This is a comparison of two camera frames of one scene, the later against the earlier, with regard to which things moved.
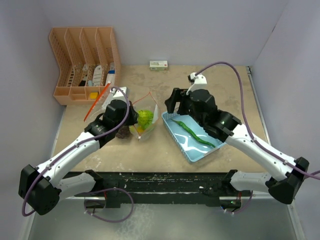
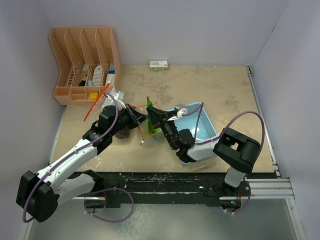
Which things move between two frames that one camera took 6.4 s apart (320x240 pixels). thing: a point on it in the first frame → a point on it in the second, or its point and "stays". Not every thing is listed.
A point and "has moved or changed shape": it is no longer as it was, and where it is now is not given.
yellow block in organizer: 93,95 stays
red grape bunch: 123,131 stays
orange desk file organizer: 88,60 stays
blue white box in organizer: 111,77 stays
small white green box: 158,65 stays
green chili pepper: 192,133 → 151,130
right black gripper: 178,95 → 157,116
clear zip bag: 148,113 has moved or changed shape
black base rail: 164,187 stays
